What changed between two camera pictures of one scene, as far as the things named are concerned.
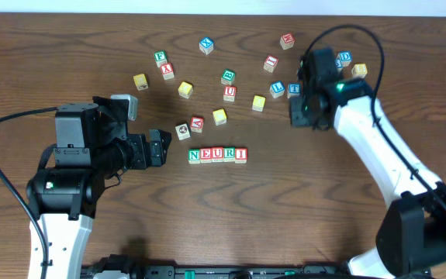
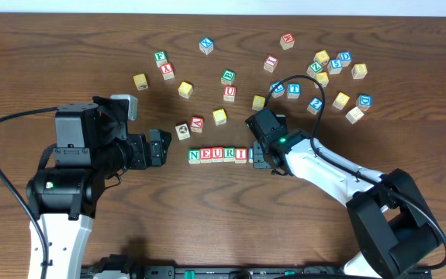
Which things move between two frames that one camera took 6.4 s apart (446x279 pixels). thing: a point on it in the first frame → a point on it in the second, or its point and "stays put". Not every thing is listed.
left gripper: (142, 151) stays put
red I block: (241, 155) stays put
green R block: (229, 154) stays put
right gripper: (298, 112) → (261, 160)
